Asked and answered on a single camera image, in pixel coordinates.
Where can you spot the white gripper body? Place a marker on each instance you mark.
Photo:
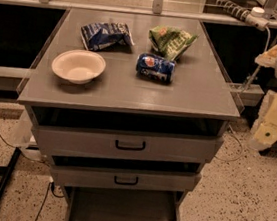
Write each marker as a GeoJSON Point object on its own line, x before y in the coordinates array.
{"type": "Point", "coordinates": [264, 131]}

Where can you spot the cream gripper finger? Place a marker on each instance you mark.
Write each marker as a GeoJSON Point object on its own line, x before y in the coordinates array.
{"type": "Point", "coordinates": [267, 58]}

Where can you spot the blue pepsi can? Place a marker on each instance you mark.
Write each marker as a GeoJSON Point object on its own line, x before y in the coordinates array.
{"type": "Point", "coordinates": [155, 67]}

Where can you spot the grey top drawer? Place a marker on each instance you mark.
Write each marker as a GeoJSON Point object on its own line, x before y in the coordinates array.
{"type": "Point", "coordinates": [75, 142]}

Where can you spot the grey drawer cabinet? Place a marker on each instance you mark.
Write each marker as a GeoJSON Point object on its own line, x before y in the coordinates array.
{"type": "Point", "coordinates": [196, 103]}

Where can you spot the grey open bottom drawer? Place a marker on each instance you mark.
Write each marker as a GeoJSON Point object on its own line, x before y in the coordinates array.
{"type": "Point", "coordinates": [88, 204]}

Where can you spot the grey middle drawer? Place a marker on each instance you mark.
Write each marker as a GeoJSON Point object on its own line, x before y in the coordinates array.
{"type": "Point", "coordinates": [92, 175]}

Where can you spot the white power strip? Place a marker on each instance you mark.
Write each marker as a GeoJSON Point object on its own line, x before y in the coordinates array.
{"type": "Point", "coordinates": [253, 17]}

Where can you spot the green chip bag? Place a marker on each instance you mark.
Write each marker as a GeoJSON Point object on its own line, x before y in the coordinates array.
{"type": "Point", "coordinates": [170, 42]}

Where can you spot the blue chip bag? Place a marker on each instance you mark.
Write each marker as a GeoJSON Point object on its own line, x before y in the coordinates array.
{"type": "Point", "coordinates": [98, 36]}

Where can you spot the white paper bowl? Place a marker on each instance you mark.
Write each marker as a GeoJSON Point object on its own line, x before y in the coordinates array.
{"type": "Point", "coordinates": [78, 66]}

